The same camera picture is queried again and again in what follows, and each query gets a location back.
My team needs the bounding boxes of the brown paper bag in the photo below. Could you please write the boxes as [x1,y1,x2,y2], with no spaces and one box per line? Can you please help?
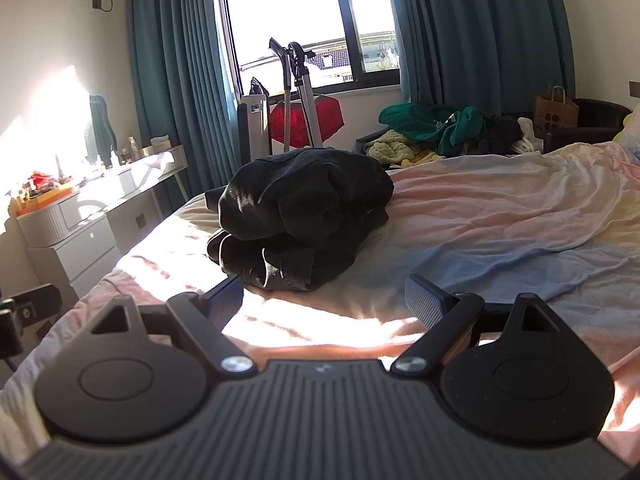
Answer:
[534,85,580,133]

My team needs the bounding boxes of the black pants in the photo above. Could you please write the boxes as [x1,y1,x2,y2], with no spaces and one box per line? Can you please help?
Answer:
[206,146,396,292]

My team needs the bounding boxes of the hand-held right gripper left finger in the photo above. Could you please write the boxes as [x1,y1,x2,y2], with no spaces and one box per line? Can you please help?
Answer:
[90,274,258,377]

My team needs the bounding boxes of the white box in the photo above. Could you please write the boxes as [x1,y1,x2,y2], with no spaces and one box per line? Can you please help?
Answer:
[141,136,173,157]

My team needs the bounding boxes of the window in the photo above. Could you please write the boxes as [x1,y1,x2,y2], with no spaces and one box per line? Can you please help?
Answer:
[212,0,403,96]

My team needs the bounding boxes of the black armchair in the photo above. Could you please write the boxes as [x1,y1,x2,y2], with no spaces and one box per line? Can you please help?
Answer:
[542,97,633,153]

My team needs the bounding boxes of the white cloth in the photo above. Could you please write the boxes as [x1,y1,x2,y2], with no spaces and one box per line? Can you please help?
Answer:
[512,117,543,153]

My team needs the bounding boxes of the white standing appliance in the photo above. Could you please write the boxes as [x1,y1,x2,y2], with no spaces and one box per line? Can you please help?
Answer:
[237,94,273,157]

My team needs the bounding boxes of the teal curtain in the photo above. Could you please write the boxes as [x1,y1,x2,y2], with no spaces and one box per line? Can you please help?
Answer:
[382,0,576,106]
[125,0,241,193]

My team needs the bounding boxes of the pastel duvet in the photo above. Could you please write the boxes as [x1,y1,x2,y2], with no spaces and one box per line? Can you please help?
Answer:
[0,141,640,461]

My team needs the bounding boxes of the dark garment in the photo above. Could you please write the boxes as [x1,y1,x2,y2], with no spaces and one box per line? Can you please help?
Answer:
[462,115,526,156]

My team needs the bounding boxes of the teal-framed mirror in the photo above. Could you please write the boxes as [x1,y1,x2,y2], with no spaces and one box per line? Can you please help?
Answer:
[87,94,118,161]

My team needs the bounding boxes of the green garment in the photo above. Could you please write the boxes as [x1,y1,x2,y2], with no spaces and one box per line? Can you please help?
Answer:
[378,103,486,157]

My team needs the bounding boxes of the yellow knit blanket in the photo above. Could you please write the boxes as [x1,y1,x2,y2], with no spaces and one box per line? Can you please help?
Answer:
[362,130,443,168]

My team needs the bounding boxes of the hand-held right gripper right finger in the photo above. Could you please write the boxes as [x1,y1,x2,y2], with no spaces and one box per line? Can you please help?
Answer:
[390,273,558,377]

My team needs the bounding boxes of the yellow pillow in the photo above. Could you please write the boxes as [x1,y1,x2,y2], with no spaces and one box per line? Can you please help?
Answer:
[612,112,640,146]

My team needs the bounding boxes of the white drawer cabinet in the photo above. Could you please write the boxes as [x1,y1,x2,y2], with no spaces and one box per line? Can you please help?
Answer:
[15,187,123,301]

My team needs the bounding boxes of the red bag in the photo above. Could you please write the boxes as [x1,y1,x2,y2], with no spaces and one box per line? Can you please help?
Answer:
[270,91,346,145]

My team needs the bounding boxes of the orange tray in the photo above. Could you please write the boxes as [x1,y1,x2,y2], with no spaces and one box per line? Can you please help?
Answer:
[15,182,81,213]

